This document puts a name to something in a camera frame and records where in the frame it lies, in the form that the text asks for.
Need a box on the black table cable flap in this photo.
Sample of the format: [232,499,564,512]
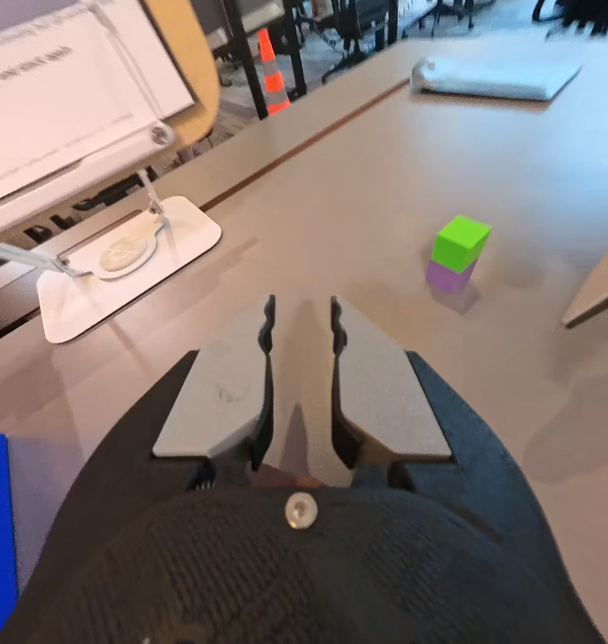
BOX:
[0,301,44,349]

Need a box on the purple foam cube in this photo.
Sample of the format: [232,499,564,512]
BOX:
[426,259,478,294]

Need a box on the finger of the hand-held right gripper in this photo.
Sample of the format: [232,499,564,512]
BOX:
[561,246,608,329]

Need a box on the wooden board document stand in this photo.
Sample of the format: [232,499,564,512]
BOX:
[0,0,222,344]

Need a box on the orange striped traffic cone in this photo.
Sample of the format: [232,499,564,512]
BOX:
[258,28,291,116]

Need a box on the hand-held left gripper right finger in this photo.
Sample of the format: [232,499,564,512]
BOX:
[331,296,453,471]

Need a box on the silver closed laptop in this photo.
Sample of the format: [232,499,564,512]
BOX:
[411,50,581,101]

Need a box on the green foam cube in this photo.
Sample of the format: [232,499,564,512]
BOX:
[431,215,492,275]

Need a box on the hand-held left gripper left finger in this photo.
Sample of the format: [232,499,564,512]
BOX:
[152,294,276,471]

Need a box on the black office chair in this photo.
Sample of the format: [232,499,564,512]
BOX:
[321,0,400,84]

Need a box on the black framed table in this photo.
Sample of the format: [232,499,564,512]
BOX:
[222,0,307,120]

